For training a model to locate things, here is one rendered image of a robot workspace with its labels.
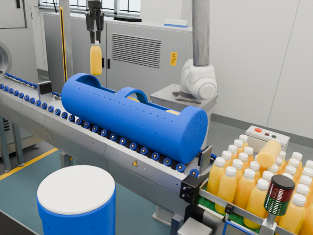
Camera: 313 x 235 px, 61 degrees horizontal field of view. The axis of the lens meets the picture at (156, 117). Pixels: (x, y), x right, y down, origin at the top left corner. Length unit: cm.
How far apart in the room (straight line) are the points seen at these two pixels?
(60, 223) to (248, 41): 342
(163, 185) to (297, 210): 62
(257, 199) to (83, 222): 63
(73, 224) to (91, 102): 76
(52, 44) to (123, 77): 121
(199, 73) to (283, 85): 248
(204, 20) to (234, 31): 242
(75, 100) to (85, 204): 81
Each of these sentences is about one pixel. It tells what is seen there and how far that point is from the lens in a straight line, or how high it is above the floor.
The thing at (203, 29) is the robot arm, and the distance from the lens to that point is 157.
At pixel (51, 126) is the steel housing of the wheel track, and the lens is 197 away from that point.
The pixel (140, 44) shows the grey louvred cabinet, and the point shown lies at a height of 123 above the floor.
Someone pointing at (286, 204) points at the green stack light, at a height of 120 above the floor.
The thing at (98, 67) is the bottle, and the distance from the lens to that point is 171.
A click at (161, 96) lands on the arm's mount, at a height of 107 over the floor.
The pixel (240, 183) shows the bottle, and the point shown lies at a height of 105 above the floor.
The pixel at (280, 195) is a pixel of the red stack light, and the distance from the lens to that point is 83.
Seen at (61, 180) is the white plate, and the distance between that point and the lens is 111.
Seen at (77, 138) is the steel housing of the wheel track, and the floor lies 86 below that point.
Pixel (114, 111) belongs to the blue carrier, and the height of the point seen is 114.
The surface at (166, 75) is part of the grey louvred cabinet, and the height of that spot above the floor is 95.
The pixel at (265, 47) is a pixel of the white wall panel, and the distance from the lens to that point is 391.
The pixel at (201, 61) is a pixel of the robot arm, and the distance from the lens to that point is 160.
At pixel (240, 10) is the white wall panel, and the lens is 396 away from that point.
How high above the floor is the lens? 169
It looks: 23 degrees down
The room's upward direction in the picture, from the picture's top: 4 degrees clockwise
